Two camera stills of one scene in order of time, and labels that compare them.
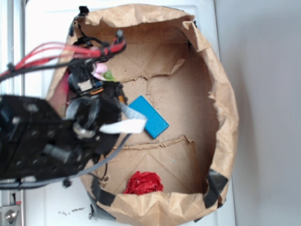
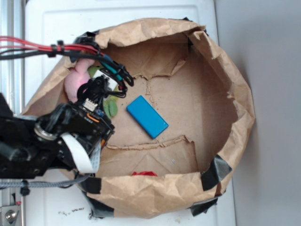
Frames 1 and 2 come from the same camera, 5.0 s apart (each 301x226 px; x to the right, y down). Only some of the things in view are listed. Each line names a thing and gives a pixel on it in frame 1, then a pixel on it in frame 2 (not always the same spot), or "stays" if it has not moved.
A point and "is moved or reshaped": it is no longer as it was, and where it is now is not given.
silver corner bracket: x=9 y=213 stays
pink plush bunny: x=101 y=68 is moved or reshaped
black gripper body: x=81 y=80 to x=84 y=119
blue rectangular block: x=155 y=124 stays
